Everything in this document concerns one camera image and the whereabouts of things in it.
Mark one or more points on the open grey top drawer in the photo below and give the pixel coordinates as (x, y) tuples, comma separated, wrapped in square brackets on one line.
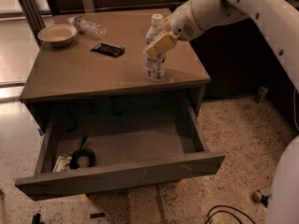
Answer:
[(142, 146)]

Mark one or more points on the black floor tape piece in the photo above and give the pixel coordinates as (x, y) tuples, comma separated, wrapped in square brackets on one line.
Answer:
[(97, 215)]

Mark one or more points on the black snack packet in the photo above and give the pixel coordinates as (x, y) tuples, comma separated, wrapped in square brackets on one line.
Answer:
[(109, 50)]

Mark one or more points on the blue tape piece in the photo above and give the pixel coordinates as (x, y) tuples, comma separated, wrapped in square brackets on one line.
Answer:
[(40, 131)]

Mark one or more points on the white power strip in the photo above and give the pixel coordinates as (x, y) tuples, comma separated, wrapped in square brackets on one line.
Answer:
[(258, 197)]

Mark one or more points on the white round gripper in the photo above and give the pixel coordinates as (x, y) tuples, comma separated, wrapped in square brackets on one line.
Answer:
[(181, 21)]

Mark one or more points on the small black floor object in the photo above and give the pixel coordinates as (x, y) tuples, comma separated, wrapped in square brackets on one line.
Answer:
[(37, 219)]

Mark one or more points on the clear plastic bottle lying down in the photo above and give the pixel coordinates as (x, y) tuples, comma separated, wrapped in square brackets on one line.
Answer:
[(86, 26)]

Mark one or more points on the clear bottle with blue label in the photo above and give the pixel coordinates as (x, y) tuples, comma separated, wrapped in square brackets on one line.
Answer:
[(154, 66)]

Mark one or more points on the beige ceramic bowl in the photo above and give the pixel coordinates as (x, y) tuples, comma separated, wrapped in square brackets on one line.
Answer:
[(58, 35)]

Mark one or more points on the grey wooden cabinet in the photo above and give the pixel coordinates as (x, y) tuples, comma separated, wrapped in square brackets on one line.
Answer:
[(75, 71)]

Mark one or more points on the white power adapter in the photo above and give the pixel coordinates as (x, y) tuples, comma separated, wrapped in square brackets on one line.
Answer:
[(62, 164)]

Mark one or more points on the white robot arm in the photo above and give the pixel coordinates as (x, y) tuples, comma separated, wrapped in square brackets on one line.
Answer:
[(283, 206)]

